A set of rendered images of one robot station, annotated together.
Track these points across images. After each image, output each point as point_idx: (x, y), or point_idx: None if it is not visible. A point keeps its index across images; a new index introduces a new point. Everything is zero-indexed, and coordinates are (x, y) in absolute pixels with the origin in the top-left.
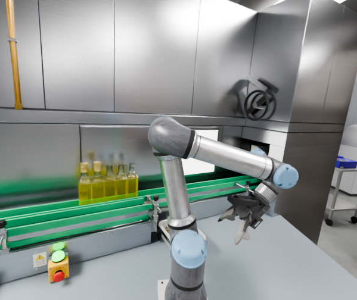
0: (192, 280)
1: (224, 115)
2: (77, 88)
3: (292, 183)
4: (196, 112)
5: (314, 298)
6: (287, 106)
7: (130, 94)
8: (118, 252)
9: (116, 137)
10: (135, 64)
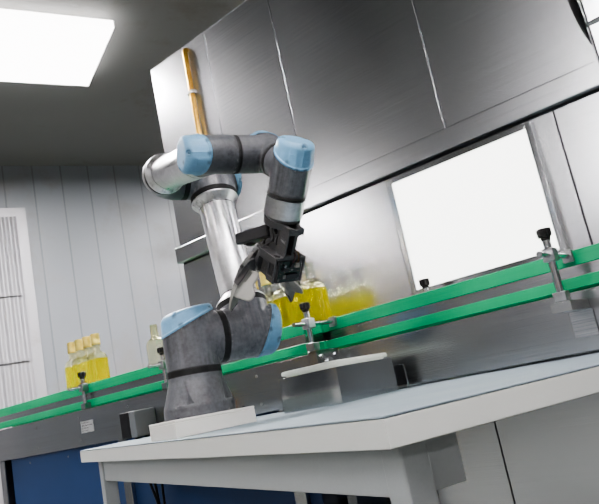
0: (167, 358)
1: (544, 80)
2: (261, 178)
3: (184, 158)
4: (457, 115)
5: (319, 417)
6: None
7: (322, 150)
8: (272, 413)
9: (311, 231)
10: (318, 99)
